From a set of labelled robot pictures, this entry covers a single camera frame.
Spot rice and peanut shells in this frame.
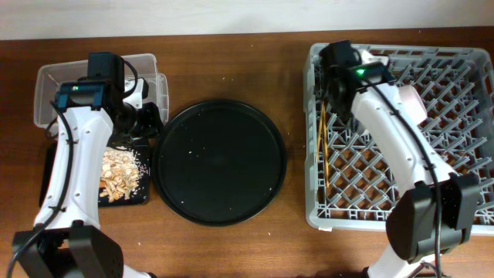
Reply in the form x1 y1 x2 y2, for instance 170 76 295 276
99 147 140 202

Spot wooden chopstick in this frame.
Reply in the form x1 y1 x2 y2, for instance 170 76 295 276
321 101 330 188
316 100 325 163

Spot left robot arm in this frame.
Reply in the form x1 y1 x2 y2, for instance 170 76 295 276
6 78 155 277

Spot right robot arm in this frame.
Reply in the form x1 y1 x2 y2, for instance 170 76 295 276
324 62 479 277

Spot grey dishwasher rack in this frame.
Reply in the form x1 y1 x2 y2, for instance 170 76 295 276
303 43 493 236

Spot black rectangular tray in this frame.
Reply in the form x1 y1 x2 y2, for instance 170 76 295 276
39 139 151 208

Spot round black serving tray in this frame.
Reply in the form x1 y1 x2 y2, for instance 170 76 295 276
151 100 288 226

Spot clear plastic bin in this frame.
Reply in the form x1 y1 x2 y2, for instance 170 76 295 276
33 53 170 129

